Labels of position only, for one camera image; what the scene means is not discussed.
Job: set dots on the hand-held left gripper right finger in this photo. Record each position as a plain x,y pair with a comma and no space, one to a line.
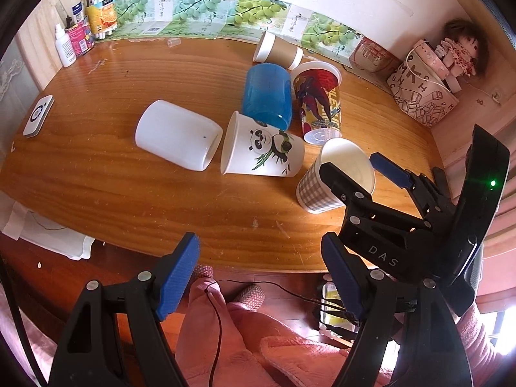
342,274

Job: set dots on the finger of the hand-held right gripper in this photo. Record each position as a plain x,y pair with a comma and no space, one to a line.
391,171
336,179

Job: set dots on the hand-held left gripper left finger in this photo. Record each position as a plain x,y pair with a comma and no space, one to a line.
179,278

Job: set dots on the checked paper cup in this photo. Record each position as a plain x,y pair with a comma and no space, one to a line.
312,189

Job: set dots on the person's right forearm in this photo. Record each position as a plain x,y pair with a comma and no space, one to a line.
479,338

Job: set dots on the colourful printed plastic cup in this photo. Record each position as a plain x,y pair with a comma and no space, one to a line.
318,100

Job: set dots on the panda print paper cup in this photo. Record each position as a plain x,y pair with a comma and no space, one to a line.
246,149

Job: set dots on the blue plastic cup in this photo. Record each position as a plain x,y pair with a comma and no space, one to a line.
266,88

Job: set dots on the brown paper cup white lid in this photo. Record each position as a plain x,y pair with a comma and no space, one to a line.
282,51

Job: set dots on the white plastic cup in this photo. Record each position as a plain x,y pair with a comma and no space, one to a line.
173,133

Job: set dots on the pink knit slipper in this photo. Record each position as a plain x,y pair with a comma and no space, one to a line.
203,271
250,296

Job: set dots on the white and yellow box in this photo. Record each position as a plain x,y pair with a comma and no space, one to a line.
332,314

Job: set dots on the printed white bag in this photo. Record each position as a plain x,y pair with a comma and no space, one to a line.
419,96

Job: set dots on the clear plastic basket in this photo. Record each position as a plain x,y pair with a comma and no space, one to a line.
371,56

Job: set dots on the pink box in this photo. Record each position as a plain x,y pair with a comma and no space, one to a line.
431,60

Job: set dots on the rag doll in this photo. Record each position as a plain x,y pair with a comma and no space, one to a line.
463,52

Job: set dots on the grape print cardboard panel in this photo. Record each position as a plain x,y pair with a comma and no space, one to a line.
201,12

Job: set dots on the white flat device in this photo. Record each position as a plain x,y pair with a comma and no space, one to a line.
38,115

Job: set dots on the white plastic bottle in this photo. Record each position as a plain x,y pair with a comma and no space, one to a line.
65,50

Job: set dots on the pink can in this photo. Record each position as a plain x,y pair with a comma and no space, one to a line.
80,36

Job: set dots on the white lace cloth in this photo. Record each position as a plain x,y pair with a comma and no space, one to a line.
9,74

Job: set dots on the orange print carton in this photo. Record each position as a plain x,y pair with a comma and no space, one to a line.
101,16

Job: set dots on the blue white tube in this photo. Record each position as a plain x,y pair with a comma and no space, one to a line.
78,13

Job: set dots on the clear plastic ruler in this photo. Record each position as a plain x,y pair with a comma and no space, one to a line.
65,13

